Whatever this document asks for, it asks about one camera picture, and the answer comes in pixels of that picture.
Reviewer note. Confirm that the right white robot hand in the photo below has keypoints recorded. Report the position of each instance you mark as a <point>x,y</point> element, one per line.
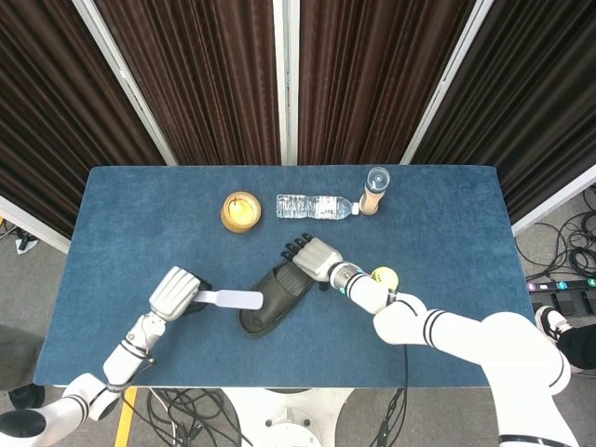
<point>316,258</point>

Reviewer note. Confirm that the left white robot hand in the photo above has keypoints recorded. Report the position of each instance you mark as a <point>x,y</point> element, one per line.
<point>173,294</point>

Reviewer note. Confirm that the white brush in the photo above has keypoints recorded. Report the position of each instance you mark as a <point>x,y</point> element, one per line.
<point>237,299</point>

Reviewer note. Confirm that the black rubber slipper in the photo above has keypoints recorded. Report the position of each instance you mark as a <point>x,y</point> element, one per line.
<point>270,312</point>

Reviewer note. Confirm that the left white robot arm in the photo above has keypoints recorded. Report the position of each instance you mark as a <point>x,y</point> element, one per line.
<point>121,358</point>

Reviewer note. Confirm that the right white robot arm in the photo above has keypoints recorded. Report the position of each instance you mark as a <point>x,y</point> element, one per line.
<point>512,344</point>

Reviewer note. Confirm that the clear plastic water bottle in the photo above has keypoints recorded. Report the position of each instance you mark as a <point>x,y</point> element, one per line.
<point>312,207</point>

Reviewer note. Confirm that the yellow printed ball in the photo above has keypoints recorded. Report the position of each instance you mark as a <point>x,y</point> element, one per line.
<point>389,275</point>

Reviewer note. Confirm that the tall glass with tan sleeve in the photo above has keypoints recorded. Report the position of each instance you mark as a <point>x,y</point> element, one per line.
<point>372,198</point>

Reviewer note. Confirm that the amber glass cup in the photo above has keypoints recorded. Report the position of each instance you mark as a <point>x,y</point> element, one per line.
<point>240,213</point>

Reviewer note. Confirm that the yellow floor tape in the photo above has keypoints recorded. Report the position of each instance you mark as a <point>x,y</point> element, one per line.
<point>125,416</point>

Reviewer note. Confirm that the blue table mat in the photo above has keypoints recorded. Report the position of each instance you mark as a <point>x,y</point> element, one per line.
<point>465,223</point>

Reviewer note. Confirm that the small white floor object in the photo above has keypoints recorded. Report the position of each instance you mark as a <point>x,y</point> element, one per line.
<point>26,244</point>

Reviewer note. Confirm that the brown curtain partition panel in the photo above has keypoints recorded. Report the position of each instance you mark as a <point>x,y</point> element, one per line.
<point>200,79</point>
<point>56,116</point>
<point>526,107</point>
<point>372,79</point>

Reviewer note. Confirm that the white and black sneaker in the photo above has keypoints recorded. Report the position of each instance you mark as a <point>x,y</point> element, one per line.
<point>549,323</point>

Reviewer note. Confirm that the black trouser leg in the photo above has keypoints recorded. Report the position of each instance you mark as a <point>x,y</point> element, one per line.
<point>579,347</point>

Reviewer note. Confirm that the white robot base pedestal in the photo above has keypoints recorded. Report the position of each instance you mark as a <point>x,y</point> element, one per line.
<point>288,414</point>

